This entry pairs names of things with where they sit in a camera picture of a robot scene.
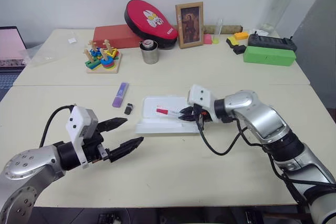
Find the purple highlighter marker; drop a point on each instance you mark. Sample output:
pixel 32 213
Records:
pixel 120 95

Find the brown patterned roll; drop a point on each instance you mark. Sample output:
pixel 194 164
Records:
pixel 231 28

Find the black ribbed device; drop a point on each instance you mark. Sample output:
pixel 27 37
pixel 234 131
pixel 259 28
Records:
pixel 273 42

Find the pink item in cup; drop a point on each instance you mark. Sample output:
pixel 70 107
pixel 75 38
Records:
pixel 148 44

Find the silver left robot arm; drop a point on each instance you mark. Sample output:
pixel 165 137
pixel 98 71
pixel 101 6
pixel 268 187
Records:
pixel 31 162

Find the red rectangular box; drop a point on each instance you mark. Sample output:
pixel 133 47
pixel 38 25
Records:
pixel 113 36

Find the yellow black sponge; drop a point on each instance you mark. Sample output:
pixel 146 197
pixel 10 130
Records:
pixel 232 42

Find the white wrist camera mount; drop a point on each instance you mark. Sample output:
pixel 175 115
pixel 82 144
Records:
pixel 200 98
pixel 78 121

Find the clear bottle green lid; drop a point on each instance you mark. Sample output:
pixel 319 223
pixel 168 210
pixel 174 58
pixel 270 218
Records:
pixel 278 6

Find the pink block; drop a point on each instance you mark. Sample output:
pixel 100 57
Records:
pixel 207 39

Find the wooden picture frame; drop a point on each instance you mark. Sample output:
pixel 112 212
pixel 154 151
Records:
pixel 189 24

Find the crumpled white paper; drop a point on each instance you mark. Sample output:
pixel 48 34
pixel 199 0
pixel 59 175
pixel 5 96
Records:
pixel 258 31

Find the wooden shape stacking toy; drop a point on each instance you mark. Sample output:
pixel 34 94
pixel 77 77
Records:
pixel 103 61

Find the green rectangular box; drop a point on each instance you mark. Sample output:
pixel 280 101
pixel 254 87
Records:
pixel 269 56

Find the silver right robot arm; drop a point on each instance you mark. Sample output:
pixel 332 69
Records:
pixel 265 121

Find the small white paper slip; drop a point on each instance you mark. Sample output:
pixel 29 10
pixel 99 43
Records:
pixel 72 40

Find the clear plastic bag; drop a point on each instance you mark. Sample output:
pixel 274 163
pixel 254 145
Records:
pixel 38 56

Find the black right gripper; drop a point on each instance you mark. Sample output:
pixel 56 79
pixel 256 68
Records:
pixel 200 115

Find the black block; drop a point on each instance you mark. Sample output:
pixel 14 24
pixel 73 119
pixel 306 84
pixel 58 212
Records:
pixel 239 50

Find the white plastic tray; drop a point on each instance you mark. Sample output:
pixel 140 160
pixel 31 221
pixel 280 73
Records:
pixel 160 127

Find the clear test tube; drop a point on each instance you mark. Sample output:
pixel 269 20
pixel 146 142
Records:
pixel 216 35

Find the red marker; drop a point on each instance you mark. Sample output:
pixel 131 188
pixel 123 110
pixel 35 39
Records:
pixel 162 111

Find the small black cap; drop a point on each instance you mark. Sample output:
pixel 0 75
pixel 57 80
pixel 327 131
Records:
pixel 128 109

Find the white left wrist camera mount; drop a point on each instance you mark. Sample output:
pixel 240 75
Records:
pixel 78 121

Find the metal cup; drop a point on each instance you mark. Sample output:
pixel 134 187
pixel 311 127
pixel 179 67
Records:
pixel 150 56

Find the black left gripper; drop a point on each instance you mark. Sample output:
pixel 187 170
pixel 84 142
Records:
pixel 92 146

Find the open laptop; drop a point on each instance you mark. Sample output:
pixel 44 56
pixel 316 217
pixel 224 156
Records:
pixel 10 51

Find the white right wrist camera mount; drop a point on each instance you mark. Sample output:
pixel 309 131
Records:
pixel 200 98

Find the red black rabbit case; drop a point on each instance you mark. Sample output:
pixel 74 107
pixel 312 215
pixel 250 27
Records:
pixel 149 22

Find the orange block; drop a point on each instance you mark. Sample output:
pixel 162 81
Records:
pixel 241 36

